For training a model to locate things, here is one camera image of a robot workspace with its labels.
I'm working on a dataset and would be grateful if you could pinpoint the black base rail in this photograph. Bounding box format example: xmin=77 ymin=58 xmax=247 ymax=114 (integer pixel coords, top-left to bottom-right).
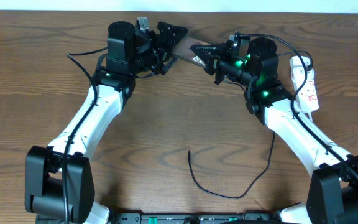
xmin=108 ymin=212 xmax=282 ymax=224

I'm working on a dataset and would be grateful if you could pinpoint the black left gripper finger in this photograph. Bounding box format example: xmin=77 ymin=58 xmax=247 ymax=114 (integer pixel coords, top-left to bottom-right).
xmin=157 ymin=22 xmax=188 ymax=52
xmin=163 ymin=57 xmax=177 ymax=75

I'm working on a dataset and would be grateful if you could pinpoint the white USB wall charger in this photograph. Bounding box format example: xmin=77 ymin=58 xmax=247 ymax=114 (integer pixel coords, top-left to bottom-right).
xmin=290 ymin=56 xmax=315 ymax=84

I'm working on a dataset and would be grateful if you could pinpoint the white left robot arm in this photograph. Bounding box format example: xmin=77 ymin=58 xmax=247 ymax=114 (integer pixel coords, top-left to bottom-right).
xmin=24 ymin=17 xmax=188 ymax=223

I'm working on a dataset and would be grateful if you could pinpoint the black USB charging cable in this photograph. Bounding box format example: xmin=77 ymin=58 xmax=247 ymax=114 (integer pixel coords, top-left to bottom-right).
xmin=187 ymin=50 xmax=314 ymax=200

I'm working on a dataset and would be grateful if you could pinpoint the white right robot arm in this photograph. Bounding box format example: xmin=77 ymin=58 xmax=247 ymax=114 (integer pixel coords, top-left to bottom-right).
xmin=191 ymin=35 xmax=358 ymax=224

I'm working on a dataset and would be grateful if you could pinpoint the white power strip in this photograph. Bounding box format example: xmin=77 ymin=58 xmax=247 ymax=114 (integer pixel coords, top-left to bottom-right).
xmin=296 ymin=78 xmax=319 ymax=113

